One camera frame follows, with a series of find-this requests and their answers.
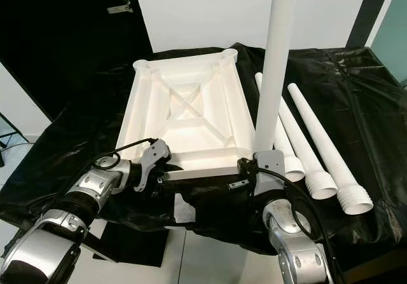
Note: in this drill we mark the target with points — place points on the black plastic cover sheet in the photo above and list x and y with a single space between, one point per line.
63 150

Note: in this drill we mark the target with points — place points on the black tripod stand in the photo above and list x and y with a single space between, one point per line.
9 141

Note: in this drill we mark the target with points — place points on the black door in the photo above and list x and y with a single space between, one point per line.
57 36

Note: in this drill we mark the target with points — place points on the teal glass panel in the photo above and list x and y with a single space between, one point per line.
391 36

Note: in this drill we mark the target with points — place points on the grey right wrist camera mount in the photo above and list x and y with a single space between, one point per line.
270 169

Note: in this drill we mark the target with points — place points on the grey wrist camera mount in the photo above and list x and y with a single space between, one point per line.
270 169
156 160

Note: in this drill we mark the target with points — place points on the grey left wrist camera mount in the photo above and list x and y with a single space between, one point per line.
156 160

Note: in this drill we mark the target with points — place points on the black wall pillar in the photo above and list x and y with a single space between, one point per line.
369 11

